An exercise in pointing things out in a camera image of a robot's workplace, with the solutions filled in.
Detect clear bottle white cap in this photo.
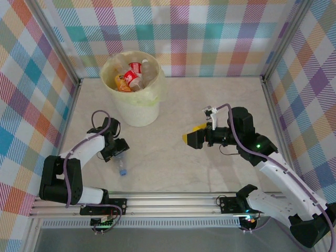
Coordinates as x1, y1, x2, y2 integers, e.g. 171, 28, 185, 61
141, 59, 155, 87

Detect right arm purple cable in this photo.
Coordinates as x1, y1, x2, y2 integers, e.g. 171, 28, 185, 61
215, 103, 336, 252

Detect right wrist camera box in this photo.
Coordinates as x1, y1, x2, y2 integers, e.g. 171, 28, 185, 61
201, 105, 219, 131

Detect white textured waste bin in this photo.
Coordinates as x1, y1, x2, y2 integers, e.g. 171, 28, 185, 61
114, 90, 161, 128

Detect aluminium side rail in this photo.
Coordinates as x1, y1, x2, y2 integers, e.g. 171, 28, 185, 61
260, 76, 292, 158
54, 78, 84, 158

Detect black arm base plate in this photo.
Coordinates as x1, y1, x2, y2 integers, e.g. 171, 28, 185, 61
79, 198, 128, 216
218, 196, 263, 214

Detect clear bottle blue cap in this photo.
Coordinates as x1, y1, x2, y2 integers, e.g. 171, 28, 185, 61
114, 154, 129, 177

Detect clear unlabelled bottle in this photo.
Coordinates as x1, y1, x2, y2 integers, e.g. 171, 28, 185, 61
111, 54, 128, 76

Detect red label clear bottle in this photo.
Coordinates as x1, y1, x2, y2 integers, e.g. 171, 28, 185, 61
123, 69, 144, 91

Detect controller circuit board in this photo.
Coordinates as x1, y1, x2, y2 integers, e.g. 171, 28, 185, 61
239, 214, 260, 228
90, 216, 117, 228

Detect yellow orange juice bottle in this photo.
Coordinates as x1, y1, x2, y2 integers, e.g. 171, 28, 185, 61
114, 74, 133, 92

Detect aluminium frame post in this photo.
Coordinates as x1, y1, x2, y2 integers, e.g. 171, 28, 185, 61
27, 0, 81, 85
261, 0, 314, 83

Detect aluminium frame leg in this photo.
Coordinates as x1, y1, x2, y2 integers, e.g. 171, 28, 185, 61
22, 217, 44, 252

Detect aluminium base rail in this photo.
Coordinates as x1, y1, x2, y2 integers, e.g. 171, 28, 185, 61
28, 192, 320, 219

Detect grey slotted cable duct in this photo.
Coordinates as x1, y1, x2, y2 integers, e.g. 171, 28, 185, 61
41, 219, 242, 229

